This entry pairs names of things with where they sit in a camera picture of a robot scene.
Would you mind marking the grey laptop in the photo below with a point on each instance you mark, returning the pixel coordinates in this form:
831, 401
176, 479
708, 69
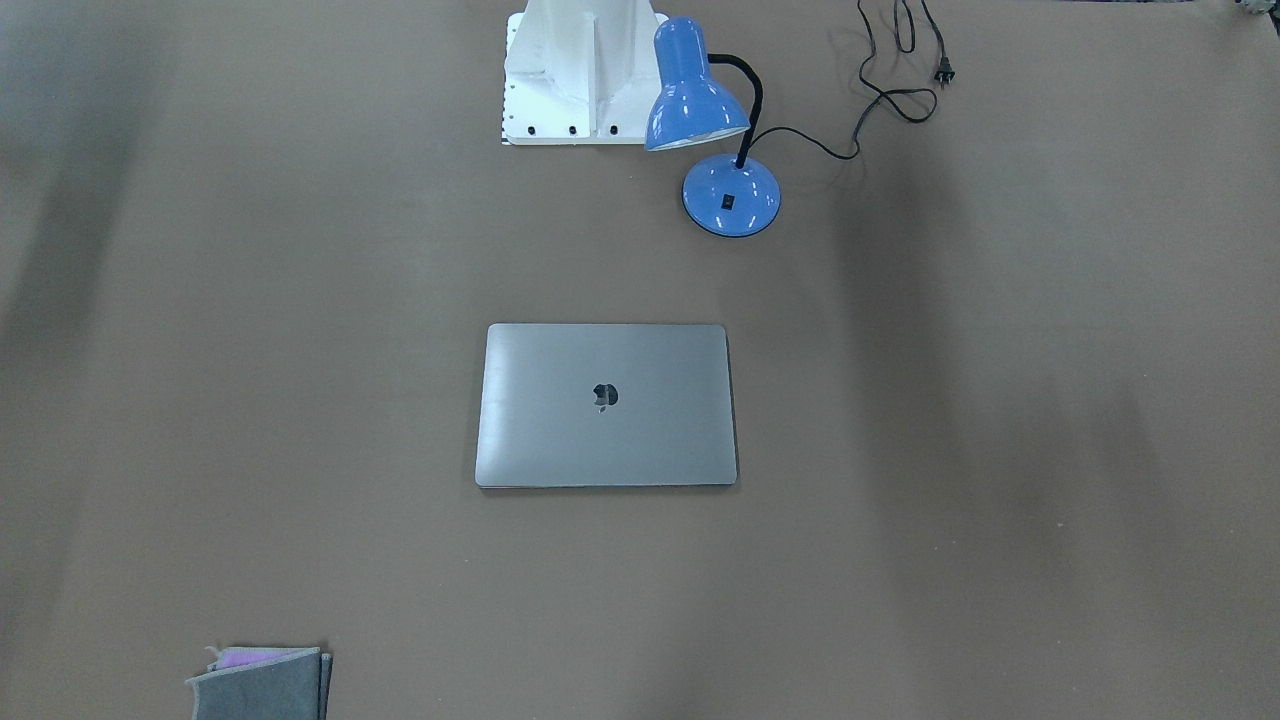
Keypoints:
581, 405

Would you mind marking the blue desk lamp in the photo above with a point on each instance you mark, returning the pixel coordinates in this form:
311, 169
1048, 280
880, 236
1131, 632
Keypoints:
729, 194

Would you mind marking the folded grey cloth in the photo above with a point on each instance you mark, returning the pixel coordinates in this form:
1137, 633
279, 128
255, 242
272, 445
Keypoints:
263, 683

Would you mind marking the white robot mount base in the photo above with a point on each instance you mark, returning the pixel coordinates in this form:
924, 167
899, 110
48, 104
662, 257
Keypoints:
580, 73

